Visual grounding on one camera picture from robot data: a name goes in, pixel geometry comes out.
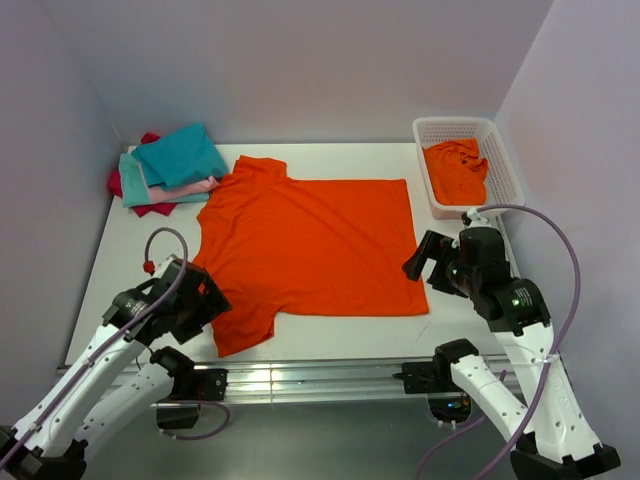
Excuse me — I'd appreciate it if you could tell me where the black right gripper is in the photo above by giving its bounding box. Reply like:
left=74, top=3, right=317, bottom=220
left=401, top=228, right=478, bottom=297

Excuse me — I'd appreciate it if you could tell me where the orange t-shirt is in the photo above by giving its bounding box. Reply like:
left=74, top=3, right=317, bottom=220
left=195, top=156, right=429, bottom=357
left=423, top=138, right=489, bottom=206

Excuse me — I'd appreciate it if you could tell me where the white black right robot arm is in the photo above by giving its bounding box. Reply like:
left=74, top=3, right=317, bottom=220
left=403, top=226, right=621, bottom=479

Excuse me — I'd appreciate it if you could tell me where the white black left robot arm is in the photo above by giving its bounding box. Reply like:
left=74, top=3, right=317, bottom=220
left=1, top=256, right=231, bottom=479

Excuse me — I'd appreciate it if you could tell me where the orange t-shirt in basket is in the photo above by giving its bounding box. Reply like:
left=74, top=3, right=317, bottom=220
left=423, top=138, right=489, bottom=206

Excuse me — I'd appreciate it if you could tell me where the white plastic laundry basket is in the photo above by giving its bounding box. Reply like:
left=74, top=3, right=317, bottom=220
left=412, top=116, right=525, bottom=219

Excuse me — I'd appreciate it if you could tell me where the pink folded t-shirt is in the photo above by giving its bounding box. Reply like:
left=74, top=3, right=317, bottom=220
left=140, top=167, right=220, bottom=204

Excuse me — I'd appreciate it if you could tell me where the mint green folded t-shirt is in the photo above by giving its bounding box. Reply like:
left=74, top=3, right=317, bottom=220
left=118, top=153, right=211, bottom=208

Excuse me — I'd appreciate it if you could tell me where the teal folded t-shirt top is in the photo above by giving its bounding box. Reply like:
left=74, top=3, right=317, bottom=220
left=132, top=123, right=229, bottom=190

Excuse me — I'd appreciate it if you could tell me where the red folded t-shirt bottom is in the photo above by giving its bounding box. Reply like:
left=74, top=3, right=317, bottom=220
left=106, top=132, right=177, bottom=217

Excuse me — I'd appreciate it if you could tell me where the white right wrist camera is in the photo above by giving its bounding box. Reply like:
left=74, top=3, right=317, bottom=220
left=461, top=208, right=491, bottom=228

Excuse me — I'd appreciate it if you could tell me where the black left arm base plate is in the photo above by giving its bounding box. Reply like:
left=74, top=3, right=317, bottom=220
left=155, top=369, right=231, bottom=439

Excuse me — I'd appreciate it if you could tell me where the aluminium front rail frame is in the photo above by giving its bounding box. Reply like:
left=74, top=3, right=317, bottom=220
left=25, top=352, right=601, bottom=480

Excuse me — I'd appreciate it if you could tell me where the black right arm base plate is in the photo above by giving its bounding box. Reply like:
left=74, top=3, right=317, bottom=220
left=393, top=361, right=472, bottom=427

